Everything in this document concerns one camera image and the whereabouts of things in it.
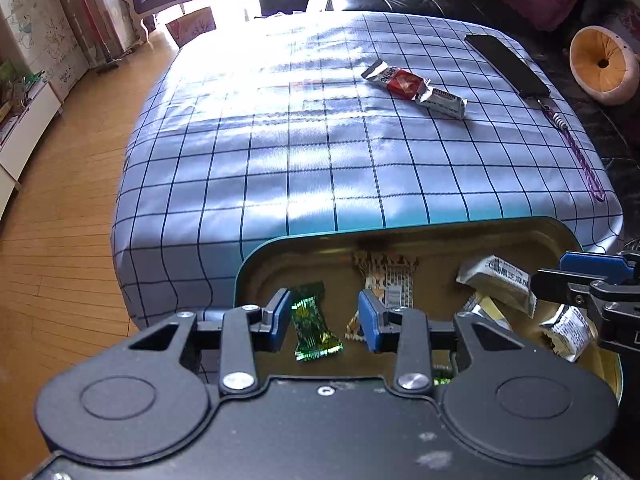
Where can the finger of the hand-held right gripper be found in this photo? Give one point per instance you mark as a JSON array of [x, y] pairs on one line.
[[565, 287], [595, 264]]

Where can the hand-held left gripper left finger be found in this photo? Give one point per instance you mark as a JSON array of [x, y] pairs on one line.
[[277, 317]]

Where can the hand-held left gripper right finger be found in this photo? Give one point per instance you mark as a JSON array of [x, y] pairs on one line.
[[371, 317]]

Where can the shiny green candy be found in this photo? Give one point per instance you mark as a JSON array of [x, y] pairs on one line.
[[312, 325], [442, 375]]

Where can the small white snack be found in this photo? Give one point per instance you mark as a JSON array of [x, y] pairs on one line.
[[395, 280]]

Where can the small white snack packet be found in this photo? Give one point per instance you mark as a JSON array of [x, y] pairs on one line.
[[570, 332]]

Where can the pale grey snack bar packet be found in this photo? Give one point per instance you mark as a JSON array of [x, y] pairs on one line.
[[500, 280]]

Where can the white snack bar packet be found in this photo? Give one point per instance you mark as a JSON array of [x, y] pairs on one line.
[[445, 102]]

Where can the red and white snack packet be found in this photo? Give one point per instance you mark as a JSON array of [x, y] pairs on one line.
[[400, 82]]

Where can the blue checked tablecloth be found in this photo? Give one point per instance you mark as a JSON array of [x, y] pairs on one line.
[[300, 135]]

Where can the orange plush cushion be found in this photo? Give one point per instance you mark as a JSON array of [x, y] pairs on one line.
[[600, 67]]

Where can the black smartphone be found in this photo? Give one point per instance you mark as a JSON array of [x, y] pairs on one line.
[[510, 65]]

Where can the pink chair back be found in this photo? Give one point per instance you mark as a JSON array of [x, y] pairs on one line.
[[192, 27]]

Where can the white low sideboard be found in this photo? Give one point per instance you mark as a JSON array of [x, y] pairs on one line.
[[25, 130]]

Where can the dark chair back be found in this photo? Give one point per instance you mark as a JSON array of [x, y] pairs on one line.
[[285, 2]]

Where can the red stick vacuum cleaner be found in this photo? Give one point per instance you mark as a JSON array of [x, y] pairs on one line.
[[95, 25]]

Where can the clutter of small items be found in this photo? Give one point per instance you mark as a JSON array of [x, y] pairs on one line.
[[17, 90]]

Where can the white cartoon print cabinet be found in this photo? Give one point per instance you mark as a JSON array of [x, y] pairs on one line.
[[40, 30]]

